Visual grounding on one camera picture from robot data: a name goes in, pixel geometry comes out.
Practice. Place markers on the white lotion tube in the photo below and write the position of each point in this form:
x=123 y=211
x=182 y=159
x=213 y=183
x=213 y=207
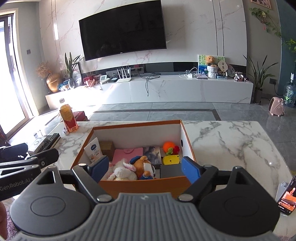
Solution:
x=93 y=150

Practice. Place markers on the orange cardboard storage box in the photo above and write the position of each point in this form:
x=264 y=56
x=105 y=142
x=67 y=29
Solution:
x=131 y=137

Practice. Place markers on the black remote control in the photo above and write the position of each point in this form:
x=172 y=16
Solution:
x=49 y=142

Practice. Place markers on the teddy bear on cabinet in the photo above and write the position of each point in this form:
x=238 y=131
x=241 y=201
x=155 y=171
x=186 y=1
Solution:
x=212 y=68

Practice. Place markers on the pink pouch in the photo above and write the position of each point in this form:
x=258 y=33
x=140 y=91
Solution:
x=127 y=154

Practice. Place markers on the golden vase dried flowers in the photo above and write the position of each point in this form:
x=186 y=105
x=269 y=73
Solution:
x=51 y=79

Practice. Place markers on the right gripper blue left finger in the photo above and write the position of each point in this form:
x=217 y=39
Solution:
x=87 y=179

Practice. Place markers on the red yellow carton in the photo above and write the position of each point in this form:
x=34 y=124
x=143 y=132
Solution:
x=68 y=118

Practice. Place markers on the orange knitted fruit toy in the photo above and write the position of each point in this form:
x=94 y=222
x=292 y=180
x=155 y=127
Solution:
x=170 y=148

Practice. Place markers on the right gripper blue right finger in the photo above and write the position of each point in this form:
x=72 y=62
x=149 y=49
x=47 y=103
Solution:
x=202 y=179

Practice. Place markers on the white plush toy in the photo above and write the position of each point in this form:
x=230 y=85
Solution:
x=123 y=171

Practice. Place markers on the potted plant left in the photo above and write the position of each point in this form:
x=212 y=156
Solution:
x=71 y=63

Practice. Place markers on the dark picture book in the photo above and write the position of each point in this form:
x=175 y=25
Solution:
x=153 y=154

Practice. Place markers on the white wifi router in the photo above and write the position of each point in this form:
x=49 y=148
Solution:
x=124 y=75

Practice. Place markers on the water bottle dispenser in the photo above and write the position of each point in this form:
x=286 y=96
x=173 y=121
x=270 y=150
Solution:
x=289 y=93

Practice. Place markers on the potted green plant right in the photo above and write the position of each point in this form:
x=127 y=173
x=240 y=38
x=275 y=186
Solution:
x=259 y=74

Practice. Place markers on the black square gift box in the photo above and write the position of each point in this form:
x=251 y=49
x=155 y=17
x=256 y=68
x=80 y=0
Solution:
x=169 y=171

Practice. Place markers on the yellow tape measure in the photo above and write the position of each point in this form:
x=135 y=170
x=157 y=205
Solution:
x=171 y=160

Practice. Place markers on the black wall television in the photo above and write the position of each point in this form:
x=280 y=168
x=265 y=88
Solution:
x=128 y=28

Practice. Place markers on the pink small heater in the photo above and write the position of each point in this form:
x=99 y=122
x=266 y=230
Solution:
x=276 y=106

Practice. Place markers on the brown small box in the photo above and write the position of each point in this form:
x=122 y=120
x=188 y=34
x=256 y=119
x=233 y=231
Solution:
x=107 y=148

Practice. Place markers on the brown teddy bear toy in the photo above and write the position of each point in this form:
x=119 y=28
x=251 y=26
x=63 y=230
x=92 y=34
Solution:
x=143 y=168

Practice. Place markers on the white marble tv cabinet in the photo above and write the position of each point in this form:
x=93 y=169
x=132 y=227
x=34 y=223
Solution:
x=166 y=88

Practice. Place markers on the hanging ivy plant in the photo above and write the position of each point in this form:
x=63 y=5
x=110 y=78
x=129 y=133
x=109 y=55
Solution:
x=272 y=27

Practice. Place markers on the smartphone on stand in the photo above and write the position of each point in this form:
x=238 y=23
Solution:
x=285 y=197

